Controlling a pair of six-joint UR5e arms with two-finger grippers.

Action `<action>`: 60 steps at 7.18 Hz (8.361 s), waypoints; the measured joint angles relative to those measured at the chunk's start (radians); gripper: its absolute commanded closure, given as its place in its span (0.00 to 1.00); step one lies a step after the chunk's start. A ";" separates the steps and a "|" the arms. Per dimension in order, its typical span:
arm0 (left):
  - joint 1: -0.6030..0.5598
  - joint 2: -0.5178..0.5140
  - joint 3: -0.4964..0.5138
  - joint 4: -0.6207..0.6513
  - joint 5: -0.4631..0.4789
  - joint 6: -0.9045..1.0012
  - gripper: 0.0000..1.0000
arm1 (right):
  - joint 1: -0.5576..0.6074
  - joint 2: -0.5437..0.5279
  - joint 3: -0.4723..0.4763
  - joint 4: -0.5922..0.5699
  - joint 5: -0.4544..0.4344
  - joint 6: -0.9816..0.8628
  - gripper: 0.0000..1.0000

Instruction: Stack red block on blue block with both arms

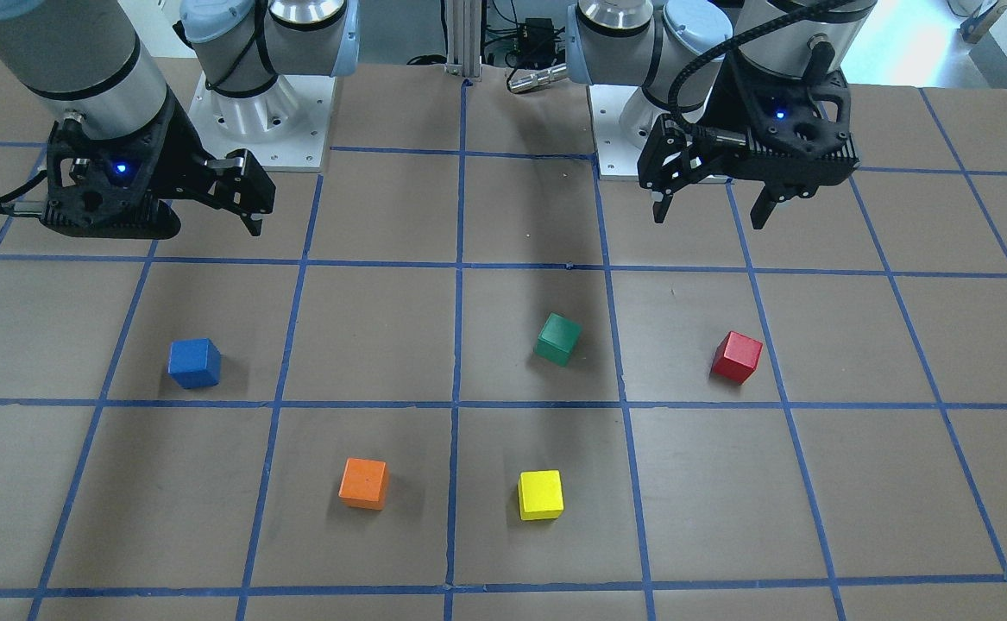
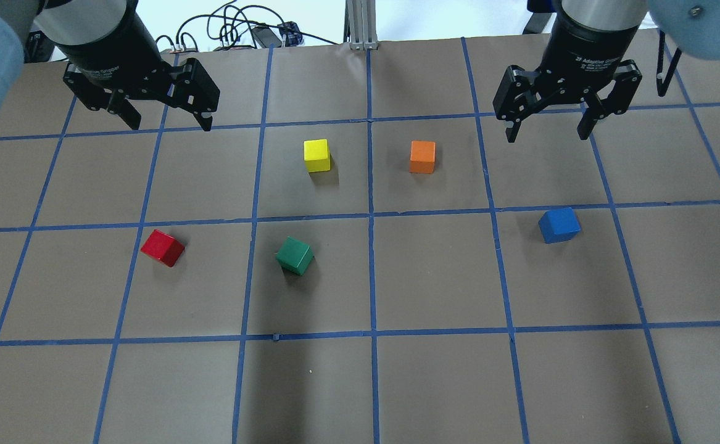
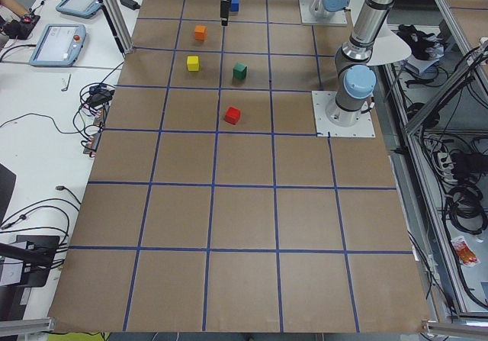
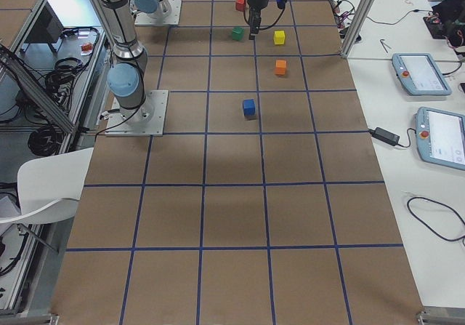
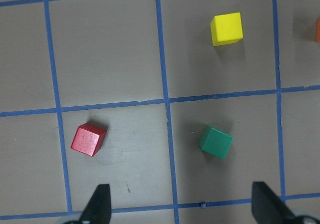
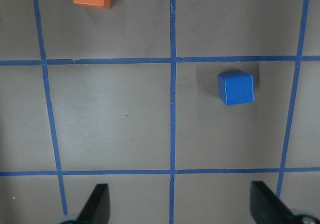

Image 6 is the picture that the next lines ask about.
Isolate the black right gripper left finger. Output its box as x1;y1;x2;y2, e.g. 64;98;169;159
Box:
76;183;111;223

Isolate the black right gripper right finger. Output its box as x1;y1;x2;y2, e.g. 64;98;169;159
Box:
250;181;300;224

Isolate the blue wooden block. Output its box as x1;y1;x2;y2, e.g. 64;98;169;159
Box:
217;71;255;106

